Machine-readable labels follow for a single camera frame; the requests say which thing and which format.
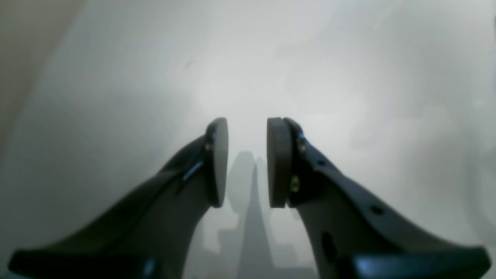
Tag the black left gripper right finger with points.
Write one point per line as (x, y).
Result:
(353, 233)

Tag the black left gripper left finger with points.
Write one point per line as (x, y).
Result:
(147, 234)

